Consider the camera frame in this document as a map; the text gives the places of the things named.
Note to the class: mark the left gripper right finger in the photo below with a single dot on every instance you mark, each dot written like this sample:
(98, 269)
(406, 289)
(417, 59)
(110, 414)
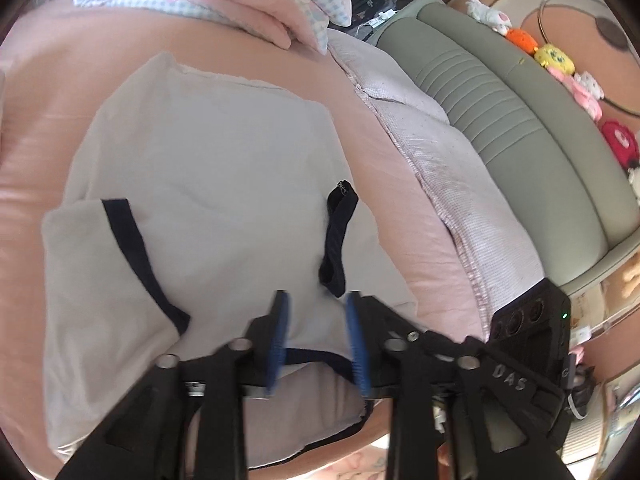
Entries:
(363, 322)

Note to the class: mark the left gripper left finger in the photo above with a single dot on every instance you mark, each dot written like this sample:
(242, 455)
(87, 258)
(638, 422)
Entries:
(144, 435)

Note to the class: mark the white navy-trimmed jacket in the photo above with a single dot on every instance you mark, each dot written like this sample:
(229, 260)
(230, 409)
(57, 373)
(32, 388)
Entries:
(194, 198)

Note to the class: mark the grey padded headboard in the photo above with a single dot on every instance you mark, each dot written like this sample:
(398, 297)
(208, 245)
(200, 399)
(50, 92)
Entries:
(546, 155)

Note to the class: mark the red plush toy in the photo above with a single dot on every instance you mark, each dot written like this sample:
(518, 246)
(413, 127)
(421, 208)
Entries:
(622, 142)

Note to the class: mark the pink white plush toy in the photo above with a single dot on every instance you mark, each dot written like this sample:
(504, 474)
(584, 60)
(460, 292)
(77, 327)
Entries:
(584, 89)

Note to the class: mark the yellow plush toy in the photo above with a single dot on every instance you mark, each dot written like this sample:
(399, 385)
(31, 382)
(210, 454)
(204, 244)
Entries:
(549, 56)

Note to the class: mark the orange plush toy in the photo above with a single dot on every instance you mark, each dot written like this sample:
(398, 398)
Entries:
(523, 40)

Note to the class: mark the pink bed sheet mattress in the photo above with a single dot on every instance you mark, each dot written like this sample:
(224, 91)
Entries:
(61, 62)

